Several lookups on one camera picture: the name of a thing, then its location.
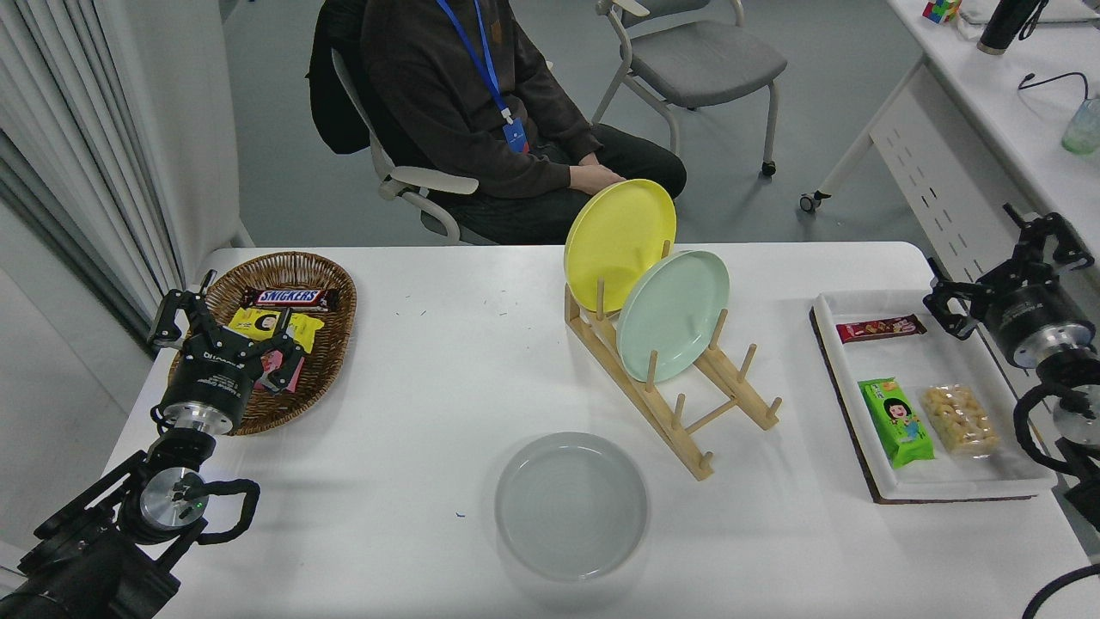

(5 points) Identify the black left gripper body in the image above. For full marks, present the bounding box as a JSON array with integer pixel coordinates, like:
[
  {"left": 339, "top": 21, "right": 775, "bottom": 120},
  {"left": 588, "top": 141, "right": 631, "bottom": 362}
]
[{"left": 159, "top": 335, "right": 264, "bottom": 422}]

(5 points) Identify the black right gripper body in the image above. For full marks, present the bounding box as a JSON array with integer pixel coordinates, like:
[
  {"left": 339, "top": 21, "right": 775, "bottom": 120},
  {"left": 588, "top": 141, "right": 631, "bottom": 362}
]
[{"left": 980, "top": 277, "right": 1097, "bottom": 350}]

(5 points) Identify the grey plate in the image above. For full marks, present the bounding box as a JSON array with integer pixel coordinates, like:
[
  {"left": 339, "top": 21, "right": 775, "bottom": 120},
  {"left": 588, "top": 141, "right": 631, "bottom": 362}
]
[{"left": 494, "top": 432, "right": 649, "bottom": 583}]

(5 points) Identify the mint green plate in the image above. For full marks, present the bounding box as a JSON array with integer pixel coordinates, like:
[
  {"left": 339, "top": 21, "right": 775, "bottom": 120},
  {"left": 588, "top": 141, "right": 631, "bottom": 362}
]
[{"left": 616, "top": 250, "right": 731, "bottom": 384}]

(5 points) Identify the wooden plate rack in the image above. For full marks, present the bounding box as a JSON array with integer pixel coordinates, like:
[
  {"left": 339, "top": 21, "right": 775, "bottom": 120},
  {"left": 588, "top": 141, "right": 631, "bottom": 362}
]
[{"left": 563, "top": 241, "right": 784, "bottom": 482}]

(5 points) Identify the yellow plate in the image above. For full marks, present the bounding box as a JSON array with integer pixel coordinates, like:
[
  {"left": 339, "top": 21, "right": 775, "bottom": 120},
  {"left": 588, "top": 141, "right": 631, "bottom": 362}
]
[{"left": 563, "top": 179, "right": 677, "bottom": 314}]

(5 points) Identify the person's hand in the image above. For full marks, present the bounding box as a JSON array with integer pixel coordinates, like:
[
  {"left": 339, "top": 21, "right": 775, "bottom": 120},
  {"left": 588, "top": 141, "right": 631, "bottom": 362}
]
[{"left": 569, "top": 163, "right": 626, "bottom": 195}]

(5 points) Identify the pink snack packet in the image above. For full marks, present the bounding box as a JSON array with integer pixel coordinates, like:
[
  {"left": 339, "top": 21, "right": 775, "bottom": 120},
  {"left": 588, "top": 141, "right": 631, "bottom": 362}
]
[{"left": 258, "top": 348, "right": 307, "bottom": 395}]

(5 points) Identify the brown wicker basket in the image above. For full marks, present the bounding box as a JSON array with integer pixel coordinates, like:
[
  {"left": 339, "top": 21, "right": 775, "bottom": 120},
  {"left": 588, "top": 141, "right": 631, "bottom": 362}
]
[{"left": 168, "top": 251, "right": 358, "bottom": 437}]

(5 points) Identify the yellow snack packet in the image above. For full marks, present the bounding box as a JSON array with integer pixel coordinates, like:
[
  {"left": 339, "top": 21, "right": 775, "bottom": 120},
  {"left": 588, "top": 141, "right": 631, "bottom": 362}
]
[{"left": 227, "top": 307, "right": 326, "bottom": 355}]

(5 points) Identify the red snack bar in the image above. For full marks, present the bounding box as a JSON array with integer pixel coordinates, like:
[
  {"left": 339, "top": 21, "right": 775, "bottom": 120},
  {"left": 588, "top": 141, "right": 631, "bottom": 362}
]
[{"left": 835, "top": 314, "right": 927, "bottom": 344}]

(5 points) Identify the Snickers chocolate bar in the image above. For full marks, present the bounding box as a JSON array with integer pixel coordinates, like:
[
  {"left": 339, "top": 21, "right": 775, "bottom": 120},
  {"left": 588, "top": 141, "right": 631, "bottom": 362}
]
[{"left": 240, "top": 287, "right": 340, "bottom": 312}]

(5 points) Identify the clear packet of nuts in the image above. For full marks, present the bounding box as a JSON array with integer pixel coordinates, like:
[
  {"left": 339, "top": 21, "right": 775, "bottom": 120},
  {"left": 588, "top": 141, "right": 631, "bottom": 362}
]
[{"left": 920, "top": 383, "right": 1002, "bottom": 457}]

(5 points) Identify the green snack packet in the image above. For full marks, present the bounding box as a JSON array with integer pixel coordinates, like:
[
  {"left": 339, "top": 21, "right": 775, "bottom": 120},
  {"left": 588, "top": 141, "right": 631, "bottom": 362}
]
[{"left": 858, "top": 378, "right": 935, "bottom": 469}]

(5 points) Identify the white side desk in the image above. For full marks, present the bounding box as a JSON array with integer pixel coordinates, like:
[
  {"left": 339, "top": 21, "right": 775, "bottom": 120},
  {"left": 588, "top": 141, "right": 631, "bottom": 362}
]
[{"left": 797, "top": 0, "right": 1100, "bottom": 534}]

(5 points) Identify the white rectangular tray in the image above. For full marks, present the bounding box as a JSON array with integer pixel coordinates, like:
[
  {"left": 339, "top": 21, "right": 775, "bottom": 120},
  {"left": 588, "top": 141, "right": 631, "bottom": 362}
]
[{"left": 812, "top": 288, "right": 1058, "bottom": 502}]

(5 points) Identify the white office chair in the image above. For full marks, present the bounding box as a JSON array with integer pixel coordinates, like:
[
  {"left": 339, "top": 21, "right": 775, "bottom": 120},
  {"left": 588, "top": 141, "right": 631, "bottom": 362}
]
[{"left": 331, "top": 47, "right": 499, "bottom": 246}]

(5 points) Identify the white curtain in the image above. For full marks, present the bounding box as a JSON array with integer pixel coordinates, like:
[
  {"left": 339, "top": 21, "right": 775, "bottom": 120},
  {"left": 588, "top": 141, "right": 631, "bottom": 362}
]
[{"left": 0, "top": 0, "right": 186, "bottom": 345}]

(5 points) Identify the black bottle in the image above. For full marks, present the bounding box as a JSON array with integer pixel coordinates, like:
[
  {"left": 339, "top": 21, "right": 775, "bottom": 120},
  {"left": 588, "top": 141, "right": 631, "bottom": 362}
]
[{"left": 975, "top": 0, "right": 1049, "bottom": 56}]

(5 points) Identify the white flat device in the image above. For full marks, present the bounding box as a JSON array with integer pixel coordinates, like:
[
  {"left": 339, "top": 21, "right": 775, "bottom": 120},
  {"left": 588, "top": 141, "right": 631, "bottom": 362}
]
[{"left": 958, "top": 0, "right": 1100, "bottom": 25}]

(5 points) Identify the person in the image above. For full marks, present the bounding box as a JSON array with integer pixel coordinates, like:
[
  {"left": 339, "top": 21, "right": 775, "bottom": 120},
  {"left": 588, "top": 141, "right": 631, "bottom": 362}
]
[{"left": 359, "top": 0, "right": 688, "bottom": 246}]

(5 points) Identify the grey padded chair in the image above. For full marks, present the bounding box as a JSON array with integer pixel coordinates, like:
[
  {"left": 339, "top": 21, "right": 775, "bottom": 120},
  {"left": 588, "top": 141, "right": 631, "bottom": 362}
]
[{"left": 591, "top": 0, "right": 789, "bottom": 177}]

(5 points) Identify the black cable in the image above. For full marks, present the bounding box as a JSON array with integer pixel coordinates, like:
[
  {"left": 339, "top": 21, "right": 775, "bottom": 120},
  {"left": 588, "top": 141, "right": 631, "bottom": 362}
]
[{"left": 1017, "top": 71, "right": 1089, "bottom": 100}]

